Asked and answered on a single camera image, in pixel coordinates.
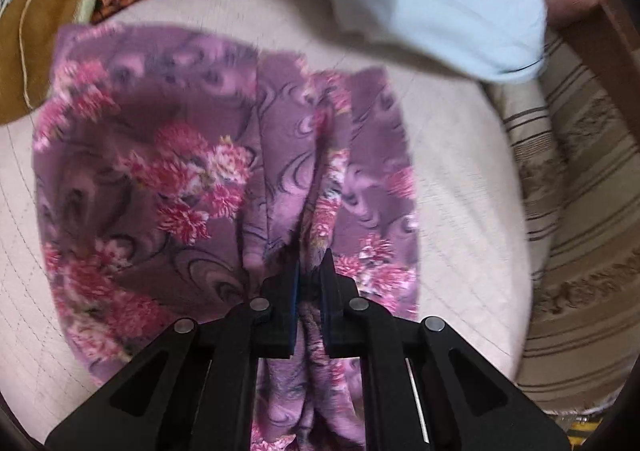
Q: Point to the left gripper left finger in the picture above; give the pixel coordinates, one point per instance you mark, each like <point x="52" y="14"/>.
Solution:
<point x="194" y="387"/>

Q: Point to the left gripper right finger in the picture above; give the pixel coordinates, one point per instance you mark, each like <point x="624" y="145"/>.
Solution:
<point x="424" y="386"/>

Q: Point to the purple floral long-sleeve shirt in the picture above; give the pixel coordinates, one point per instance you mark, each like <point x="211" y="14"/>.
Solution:
<point x="177" y="170"/>

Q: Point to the beige striped floral blanket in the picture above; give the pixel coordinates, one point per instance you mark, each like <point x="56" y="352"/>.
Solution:
<point x="578" y="165"/>

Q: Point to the pink quilted mattress cover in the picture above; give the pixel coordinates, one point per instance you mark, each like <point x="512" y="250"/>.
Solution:
<point x="474" y="258"/>

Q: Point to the brown cartoon cushion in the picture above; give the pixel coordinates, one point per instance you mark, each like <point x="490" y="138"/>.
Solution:
<point x="28" y="32"/>

